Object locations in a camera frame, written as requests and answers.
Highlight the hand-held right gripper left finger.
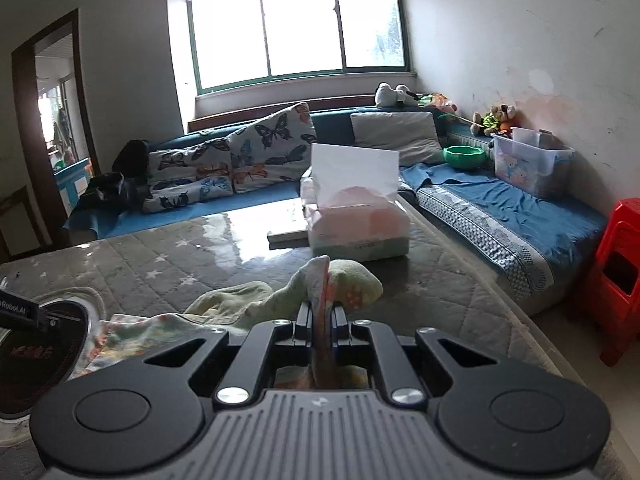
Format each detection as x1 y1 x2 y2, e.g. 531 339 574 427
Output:
142 302 316 407

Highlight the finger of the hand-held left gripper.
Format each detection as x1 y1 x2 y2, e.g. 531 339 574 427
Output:
37 309 85 334

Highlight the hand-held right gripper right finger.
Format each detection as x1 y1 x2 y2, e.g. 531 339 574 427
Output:
330 305 501 407

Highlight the striped patterned button shirt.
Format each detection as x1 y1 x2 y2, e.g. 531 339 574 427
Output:
74 255 384 392

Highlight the round black cooktop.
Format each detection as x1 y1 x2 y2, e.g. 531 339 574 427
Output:
0 299 94 419

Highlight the pink tissue pack with paper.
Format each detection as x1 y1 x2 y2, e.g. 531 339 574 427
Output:
304 142 412 262

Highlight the grey quilted star table cover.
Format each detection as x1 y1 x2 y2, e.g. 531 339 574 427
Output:
0 195 623 480

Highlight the blue cabinet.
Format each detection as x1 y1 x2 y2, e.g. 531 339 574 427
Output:
52 156 95 213

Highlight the black clothing pile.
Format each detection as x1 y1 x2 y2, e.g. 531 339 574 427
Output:
82 139 152 212

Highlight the upright butterfly print pillow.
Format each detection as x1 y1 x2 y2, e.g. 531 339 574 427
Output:
229 101 319 195

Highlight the long butterfly print pillow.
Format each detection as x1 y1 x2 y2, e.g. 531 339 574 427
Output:
142 137 235 214

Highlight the grey pillow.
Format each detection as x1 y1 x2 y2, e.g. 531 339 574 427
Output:
350 110 445 167

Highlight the blue sofa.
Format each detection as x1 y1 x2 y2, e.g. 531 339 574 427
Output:
62 105 610 313

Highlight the green bowl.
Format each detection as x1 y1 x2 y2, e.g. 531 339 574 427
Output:
442 145 489 172

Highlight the white plush toy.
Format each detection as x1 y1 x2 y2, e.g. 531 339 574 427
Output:
375 82 419 109

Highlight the colourful plush toy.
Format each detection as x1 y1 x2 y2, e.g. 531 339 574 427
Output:
417 92 459 117

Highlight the clear plastic storage box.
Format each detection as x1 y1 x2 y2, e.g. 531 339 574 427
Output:
490 127 574 199

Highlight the brown teddy bear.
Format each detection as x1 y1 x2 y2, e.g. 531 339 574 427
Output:
470 103 519 139

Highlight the red plastic stool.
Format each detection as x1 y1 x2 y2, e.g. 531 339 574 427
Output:
581 198 640 367

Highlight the green framed window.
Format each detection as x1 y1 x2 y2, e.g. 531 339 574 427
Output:
184 0 417 96

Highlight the dark wooden door frame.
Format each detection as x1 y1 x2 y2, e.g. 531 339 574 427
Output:
11 7 102 252

